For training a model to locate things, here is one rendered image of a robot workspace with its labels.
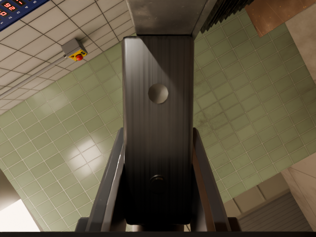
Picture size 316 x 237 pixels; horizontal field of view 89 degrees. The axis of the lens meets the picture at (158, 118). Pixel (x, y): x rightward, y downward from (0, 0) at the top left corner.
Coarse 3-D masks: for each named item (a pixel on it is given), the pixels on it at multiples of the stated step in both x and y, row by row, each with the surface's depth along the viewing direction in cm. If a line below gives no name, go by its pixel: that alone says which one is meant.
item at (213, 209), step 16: (192, 160) 8; (192, 176) 8; (208, 176) 7; (192, 192) 8; (208, 192) 6; (192, 208) 8; (208, 208) 6; (224, 208) 6; (192, 224) 8; (208, 224) 6; (224, 224) 6
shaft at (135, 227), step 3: (135, 225) 9; (138, 225) 8; (156, 225) 8; (159, 225) 8; (177, 225) 8; (180, 225) 8; (183, 225) 9; (135, 228) 9; (138, 228) 8; (141, 228) 8; (144, 228) 8; (147, 228) 8; (168, 228) 8; (171, 228) 8; (174, 228) 8; (177, 228) 8; (180, 228) 8; (183, 228) 9
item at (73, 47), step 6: (72, 42) 93; (78, 42) 95; (66, 48) 94; (72, 48) 94; (78, 48) 94; (84, 48) 101; (66, 54) 94; (72, 54) 95; (78, 54) 97; (84, 54) 101
